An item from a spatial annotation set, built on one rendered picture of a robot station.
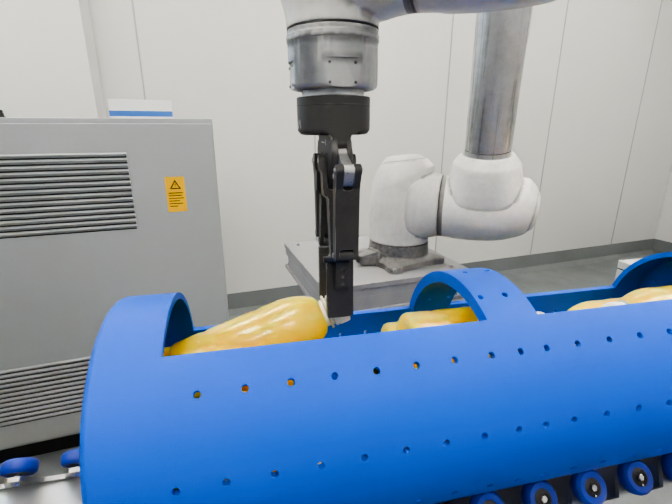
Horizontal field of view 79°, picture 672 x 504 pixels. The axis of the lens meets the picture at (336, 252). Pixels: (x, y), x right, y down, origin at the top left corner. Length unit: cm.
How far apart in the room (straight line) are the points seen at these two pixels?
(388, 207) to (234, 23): 236
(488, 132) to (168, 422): 79
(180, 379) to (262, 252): 287
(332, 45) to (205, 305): 167
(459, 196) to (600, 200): 425
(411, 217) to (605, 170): 423
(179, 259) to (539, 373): 161
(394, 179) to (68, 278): 142
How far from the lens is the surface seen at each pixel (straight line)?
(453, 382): 45
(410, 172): 99
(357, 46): 41
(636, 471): 74
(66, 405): 223
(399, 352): 43
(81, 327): 204
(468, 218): 98
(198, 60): 310
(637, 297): 73
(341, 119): 41
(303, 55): 41
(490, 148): 96
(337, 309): 46
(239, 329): 47
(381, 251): 103
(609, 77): 498
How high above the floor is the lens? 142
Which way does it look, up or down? 17 degrees down
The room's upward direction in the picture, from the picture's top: straight up
